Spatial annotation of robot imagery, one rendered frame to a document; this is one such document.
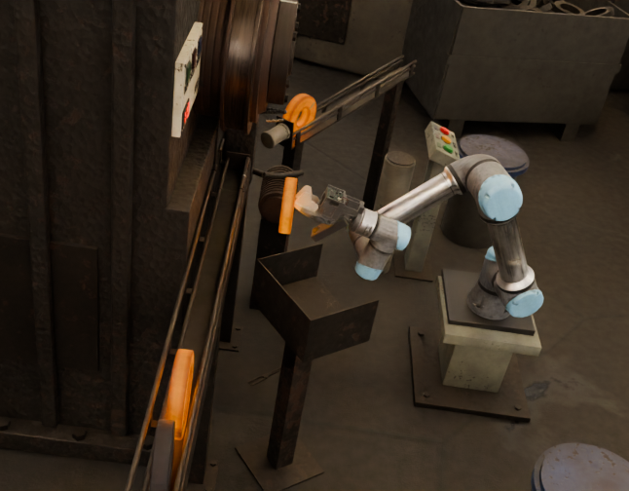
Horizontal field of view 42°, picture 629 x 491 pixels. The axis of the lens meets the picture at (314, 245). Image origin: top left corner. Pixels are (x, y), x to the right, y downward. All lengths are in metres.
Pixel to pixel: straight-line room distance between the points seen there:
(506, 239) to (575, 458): 0.63
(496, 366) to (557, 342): 0.51
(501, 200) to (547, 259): 1.51
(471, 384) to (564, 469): 0.79
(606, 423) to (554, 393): 0.20
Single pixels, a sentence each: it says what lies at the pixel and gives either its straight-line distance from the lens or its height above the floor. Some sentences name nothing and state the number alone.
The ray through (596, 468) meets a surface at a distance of 2.24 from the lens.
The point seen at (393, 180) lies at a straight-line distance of 3.11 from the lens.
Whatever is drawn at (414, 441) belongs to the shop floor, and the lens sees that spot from 2.71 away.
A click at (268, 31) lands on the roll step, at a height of 1.22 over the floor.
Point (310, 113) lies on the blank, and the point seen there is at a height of 0.71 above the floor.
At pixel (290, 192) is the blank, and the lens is 2.18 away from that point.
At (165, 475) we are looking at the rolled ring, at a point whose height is 0.74.
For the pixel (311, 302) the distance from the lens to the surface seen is 2.16.
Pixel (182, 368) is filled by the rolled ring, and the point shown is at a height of 0.78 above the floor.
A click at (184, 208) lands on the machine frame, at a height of 0.87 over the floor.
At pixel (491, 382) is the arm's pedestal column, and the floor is 0.07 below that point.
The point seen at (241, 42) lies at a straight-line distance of 2.05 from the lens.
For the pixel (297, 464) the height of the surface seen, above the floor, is 0.01.
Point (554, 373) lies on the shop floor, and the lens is 3.15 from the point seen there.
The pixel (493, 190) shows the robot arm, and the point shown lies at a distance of 2.26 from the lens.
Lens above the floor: 1.94
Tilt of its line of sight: 34 degrees down
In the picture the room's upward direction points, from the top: 10 degrees clockwise
